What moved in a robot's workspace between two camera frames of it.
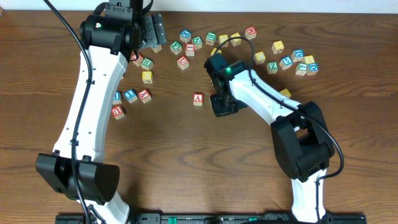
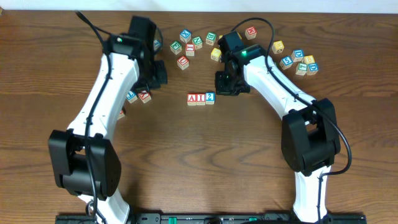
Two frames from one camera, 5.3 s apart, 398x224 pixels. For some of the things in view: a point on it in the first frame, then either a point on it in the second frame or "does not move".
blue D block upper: [297, 55] does not move
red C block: [183, 62] does not move
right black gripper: [222, 107] → [232, 88]
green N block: [198, 42] does not move
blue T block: [131, 96] does not move
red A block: [198, 100] → [191, 99]
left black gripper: [154, 32] → [156, 78]
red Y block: [144, 95] does not move
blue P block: [157, 48] does not move
